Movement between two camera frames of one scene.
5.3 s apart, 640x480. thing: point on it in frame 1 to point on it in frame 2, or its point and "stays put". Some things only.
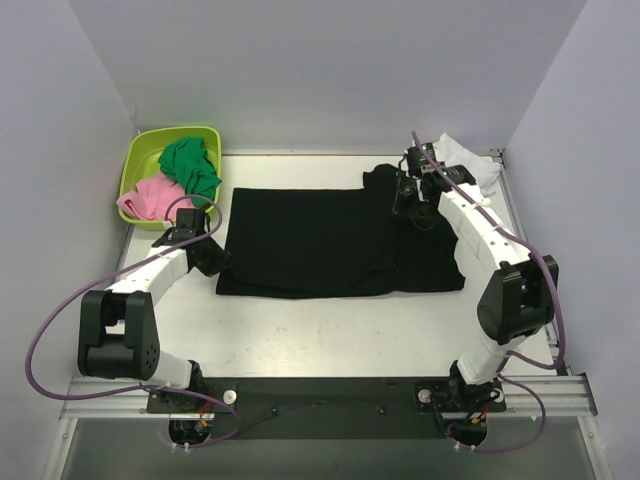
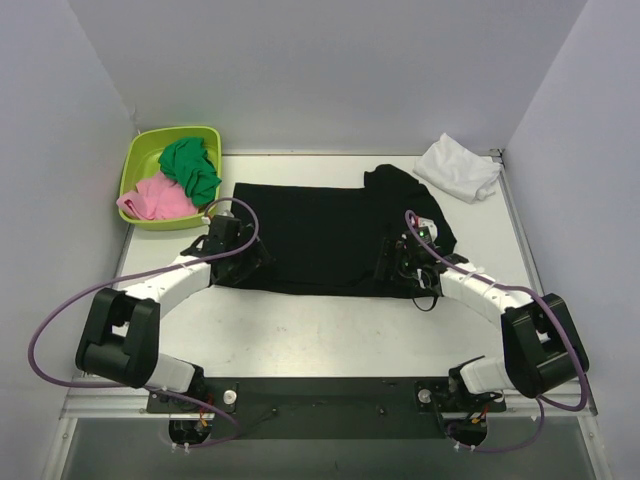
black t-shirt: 319,243 stays put
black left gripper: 213,258 to 245,263
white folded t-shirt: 451,152 stays put
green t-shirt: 188,161 stays put
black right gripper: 407,195 to 388,265
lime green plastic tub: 142,151 stays put
